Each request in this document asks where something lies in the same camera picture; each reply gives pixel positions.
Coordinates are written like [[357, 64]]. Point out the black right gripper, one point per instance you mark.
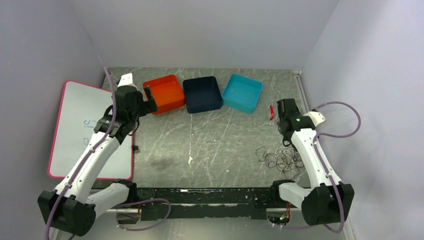
[[299, 112]]

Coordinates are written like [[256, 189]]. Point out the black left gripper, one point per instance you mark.
[[151, 102]]

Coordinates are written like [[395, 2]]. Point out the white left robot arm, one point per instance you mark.
[[70, 207]]

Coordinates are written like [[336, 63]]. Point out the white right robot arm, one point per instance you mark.
[[328, 200]]

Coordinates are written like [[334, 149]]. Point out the red white small card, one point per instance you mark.
[[271, 112]]

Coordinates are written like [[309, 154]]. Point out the orange plastic bin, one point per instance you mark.
[[166, 92]]

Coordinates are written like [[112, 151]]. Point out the teal plastic bin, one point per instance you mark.
[[242, 93]]

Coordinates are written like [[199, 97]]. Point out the dark blue plastic bin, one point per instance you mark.
[[202, 94]]

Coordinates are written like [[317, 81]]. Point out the pink framed whiteboard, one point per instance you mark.
[[81, 107]]

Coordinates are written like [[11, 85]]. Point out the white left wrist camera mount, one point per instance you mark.
[[126, 80]]

